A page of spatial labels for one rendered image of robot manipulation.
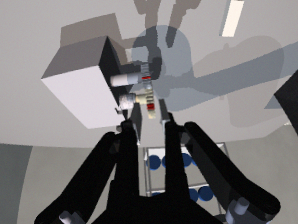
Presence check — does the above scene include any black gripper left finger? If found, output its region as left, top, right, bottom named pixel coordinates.
left=34, top=102, right=142, bottom=224

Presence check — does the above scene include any camshaft with tan gear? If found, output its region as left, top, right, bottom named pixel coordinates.
left=132, top=88, right=156, bottom=118

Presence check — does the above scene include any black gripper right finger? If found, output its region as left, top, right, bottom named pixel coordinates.
left=159, top=99, right=281, bottom=224

